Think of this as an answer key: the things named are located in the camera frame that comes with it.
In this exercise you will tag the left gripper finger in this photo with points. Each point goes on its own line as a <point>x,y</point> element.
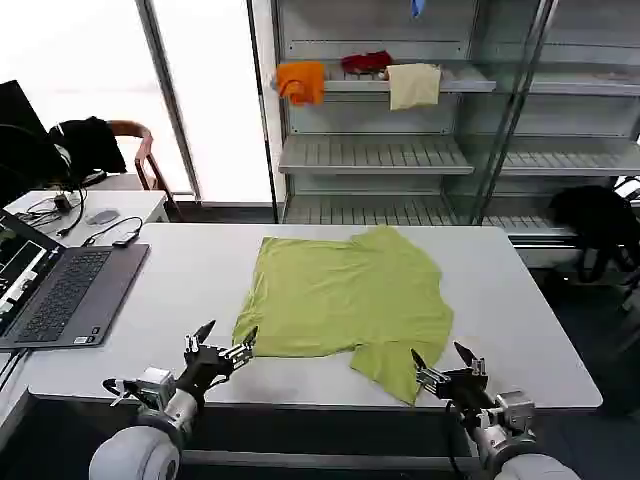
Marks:
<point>242,350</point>
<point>199,337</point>

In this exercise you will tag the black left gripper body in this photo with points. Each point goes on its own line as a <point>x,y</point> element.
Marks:
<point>205,367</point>

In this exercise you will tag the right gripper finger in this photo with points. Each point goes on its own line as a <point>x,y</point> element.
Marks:
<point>430,379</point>
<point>467,356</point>

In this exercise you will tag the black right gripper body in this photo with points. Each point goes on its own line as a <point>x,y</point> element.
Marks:
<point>467,390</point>

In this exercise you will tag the green T-shirt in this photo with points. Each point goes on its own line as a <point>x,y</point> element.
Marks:
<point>345,300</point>

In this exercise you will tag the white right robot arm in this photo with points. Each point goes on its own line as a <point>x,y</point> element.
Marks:
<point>515,415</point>

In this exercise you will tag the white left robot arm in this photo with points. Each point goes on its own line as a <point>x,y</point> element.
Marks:
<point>135,450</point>

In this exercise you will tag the dark grey laptop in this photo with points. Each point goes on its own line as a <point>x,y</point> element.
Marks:
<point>75,295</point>

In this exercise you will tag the white side desk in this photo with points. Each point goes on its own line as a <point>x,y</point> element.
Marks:
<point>135,202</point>

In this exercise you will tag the black backpack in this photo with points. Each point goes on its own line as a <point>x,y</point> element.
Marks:
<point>590,215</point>

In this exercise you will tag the small black device box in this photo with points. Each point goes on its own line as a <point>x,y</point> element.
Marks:
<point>62,204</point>

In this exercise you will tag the brown wooden chair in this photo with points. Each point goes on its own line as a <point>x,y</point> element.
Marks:
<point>145,150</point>

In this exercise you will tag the black jacket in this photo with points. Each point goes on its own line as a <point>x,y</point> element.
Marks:
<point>90,145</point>

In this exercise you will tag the grey empty shelf rack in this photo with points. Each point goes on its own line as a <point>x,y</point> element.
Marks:
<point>565,115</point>

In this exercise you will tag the grey shelf rack with cloths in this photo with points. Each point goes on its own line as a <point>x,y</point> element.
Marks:
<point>380,110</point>

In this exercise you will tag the black monitor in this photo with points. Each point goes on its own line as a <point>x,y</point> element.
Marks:
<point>17,110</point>

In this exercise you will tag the grey window frame post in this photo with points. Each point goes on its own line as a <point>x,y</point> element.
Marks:
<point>170,100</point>

